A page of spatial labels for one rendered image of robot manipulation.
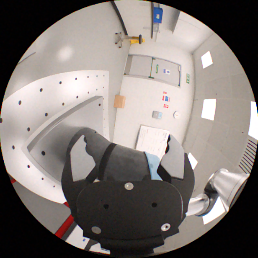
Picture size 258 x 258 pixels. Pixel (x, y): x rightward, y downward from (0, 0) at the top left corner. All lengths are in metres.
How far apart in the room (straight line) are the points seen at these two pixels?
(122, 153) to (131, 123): 2.83
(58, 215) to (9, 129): 0.55
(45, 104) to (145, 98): 2.87
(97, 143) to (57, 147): 0.10
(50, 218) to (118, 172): 0.60
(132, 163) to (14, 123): 0.24
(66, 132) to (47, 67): 0.91
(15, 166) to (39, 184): 0.08
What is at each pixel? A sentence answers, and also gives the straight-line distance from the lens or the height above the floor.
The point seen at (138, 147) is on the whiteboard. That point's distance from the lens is 3.26.
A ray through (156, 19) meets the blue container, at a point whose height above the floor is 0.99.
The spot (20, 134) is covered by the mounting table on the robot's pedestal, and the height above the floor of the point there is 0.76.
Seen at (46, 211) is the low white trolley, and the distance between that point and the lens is 0.69.
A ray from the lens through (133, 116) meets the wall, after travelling 2.96.
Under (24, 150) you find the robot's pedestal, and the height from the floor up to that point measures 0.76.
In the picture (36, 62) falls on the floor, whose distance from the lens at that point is 1.01.
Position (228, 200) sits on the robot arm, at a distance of 0.20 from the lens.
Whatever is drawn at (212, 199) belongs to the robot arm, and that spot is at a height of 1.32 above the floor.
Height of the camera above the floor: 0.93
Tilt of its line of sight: 7 degrees down
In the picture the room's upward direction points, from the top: 102 degrees clockwise
